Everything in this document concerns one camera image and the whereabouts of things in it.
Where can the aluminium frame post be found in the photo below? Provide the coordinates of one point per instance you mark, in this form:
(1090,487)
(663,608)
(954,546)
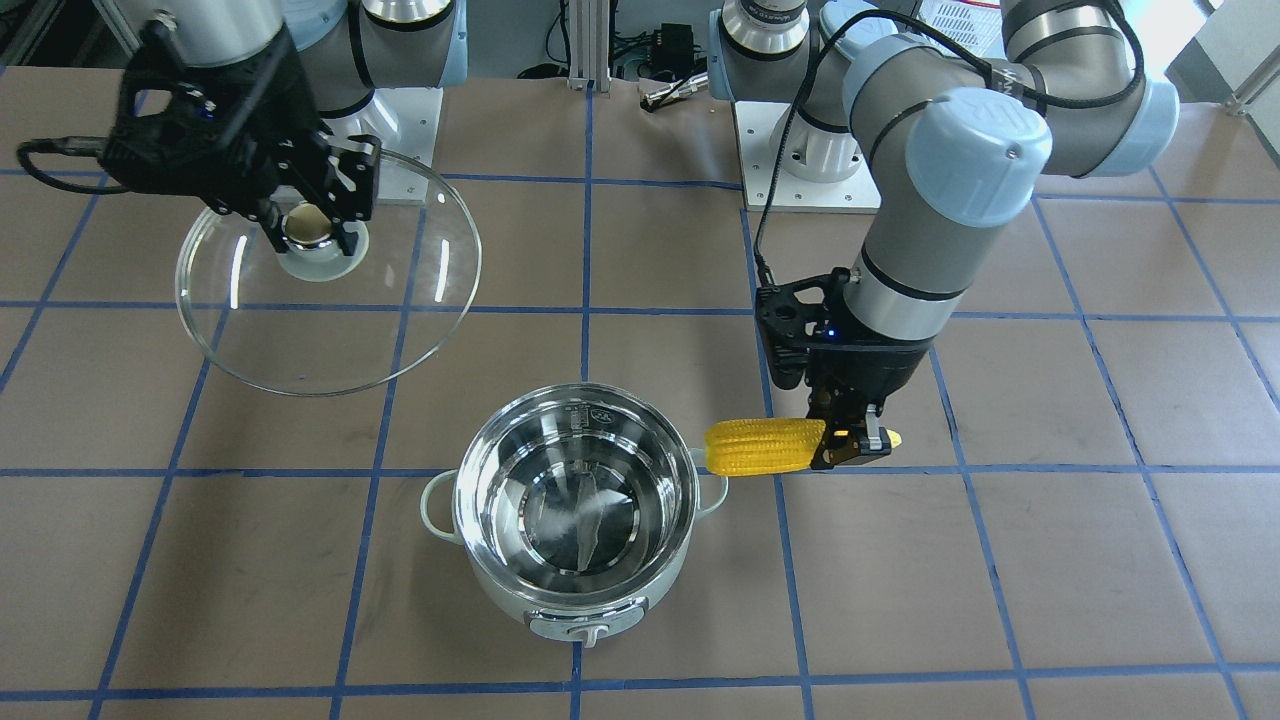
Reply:
(589,45)

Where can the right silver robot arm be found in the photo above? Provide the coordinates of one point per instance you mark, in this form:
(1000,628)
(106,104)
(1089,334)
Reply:
(349,48)

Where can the yellow corn cob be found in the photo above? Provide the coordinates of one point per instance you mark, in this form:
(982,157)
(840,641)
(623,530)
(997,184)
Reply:
(752,447)

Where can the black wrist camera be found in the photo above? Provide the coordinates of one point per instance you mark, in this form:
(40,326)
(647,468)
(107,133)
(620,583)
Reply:
(165,138)
(807,331)

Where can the white plastic basket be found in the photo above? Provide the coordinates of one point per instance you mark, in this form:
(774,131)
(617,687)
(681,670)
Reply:
(974,25)

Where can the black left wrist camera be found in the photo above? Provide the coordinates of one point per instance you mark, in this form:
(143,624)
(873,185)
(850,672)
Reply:
(807,331)

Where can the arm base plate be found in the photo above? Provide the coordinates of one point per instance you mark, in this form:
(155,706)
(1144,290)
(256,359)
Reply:
(407,121)
(820,172)

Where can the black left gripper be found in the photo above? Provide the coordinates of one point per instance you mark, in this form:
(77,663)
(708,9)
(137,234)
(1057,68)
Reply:
(880,368)

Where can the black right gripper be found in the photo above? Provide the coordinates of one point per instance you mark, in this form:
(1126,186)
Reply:
(272,118)

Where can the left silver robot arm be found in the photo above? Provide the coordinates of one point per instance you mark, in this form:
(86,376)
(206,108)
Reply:
(955,144)

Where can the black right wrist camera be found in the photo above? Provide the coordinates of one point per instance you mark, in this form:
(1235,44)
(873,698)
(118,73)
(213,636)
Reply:
(165,138)

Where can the pale green cooking pot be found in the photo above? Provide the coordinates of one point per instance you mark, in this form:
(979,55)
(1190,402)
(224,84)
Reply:
(575,505)

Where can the glass pot lid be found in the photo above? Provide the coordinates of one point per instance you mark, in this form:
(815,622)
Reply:
(314,322)

